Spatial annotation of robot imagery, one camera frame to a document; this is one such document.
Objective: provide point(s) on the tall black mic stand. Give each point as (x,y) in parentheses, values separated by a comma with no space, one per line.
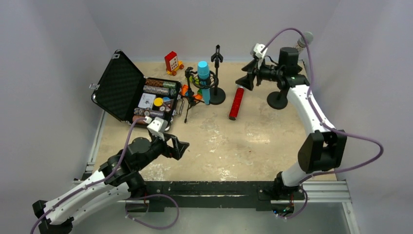
(217,95)

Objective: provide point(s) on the red glitter microphone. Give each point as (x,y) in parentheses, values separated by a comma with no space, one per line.
(233,114)

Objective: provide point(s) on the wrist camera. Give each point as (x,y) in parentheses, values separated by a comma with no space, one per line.
(258,52)
(157,128)

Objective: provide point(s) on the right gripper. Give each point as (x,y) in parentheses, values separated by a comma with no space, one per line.
(254,73)

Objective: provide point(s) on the blue toy microphone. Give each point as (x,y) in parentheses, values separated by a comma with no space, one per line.
(203,72)

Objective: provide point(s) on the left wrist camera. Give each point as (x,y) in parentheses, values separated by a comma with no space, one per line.
(157,128)

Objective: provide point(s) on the black base frame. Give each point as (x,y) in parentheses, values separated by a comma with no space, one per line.
(258,195)

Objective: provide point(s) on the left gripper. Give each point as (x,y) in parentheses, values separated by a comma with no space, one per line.
(169,145)

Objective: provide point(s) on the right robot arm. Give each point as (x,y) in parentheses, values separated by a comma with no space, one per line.
(323,149)

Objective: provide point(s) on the black round-base mic stand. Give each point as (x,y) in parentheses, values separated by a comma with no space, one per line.
(278,99)

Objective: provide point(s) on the silver glitter microphone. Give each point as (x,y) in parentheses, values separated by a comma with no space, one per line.
(304,40)

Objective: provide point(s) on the tripod shock-mount mic stand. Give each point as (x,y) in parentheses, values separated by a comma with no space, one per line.
(192,79)

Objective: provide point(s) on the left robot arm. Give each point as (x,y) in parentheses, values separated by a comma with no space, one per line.
(117,179)

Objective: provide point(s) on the red toy block house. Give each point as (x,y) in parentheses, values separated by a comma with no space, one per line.
(173,64)

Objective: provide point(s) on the black poker chip case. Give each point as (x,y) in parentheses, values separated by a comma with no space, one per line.
(124,91)

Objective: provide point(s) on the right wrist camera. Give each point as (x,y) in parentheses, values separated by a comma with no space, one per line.
(258,52)

